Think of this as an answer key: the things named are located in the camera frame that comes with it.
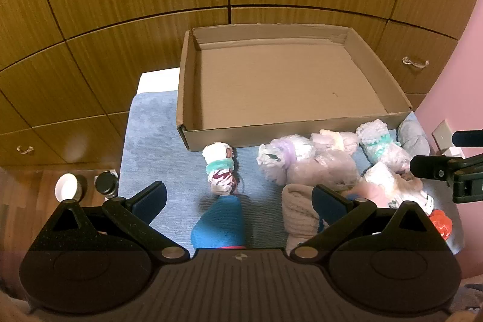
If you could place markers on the white fluffy purple-banded sock roll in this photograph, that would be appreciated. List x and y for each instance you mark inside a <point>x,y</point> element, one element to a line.
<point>275,156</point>

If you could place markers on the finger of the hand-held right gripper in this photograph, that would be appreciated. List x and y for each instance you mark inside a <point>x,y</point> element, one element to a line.
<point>434,165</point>
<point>468,138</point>

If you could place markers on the white fluffy teal-banded sock roll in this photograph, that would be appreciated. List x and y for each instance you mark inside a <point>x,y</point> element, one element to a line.
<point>377,143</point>

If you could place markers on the white wall socket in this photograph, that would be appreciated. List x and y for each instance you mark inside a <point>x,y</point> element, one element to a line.
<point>440,133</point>

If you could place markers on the black jar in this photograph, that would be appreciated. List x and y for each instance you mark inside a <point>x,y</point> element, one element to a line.
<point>107,184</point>

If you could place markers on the cream white sock roll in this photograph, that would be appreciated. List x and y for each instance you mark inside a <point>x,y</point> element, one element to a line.
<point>332,139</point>

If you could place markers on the white bowl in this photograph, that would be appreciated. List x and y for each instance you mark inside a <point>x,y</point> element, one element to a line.
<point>68,186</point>

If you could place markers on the white knitted blue-striped sock roll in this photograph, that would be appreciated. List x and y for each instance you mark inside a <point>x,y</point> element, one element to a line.
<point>298,220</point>

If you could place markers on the brown cardboard box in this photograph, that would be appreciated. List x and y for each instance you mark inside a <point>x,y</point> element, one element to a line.
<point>283,80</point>

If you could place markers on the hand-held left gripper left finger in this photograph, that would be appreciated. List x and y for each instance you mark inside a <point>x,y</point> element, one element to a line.
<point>151,199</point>

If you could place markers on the grey sock roll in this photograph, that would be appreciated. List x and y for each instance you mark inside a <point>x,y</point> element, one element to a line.
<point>413,139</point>

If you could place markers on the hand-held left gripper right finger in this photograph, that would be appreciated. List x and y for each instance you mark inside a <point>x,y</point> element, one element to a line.
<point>328,205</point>

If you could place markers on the blue-grey mat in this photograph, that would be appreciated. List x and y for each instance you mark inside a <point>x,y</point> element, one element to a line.
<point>158,141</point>

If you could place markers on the white teal-banded printed sock roll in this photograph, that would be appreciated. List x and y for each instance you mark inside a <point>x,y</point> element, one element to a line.
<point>220,163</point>

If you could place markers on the red sock roll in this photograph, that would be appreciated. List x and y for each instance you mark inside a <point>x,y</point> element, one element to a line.
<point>439,224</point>

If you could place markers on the lavender fluffy sock roll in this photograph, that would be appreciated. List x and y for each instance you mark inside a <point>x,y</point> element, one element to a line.
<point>324,169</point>

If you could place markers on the blue sock roll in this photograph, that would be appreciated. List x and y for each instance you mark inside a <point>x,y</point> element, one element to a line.
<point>217,227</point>

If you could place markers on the white plush sock roll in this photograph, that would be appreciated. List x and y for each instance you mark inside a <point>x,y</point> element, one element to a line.
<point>385,176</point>

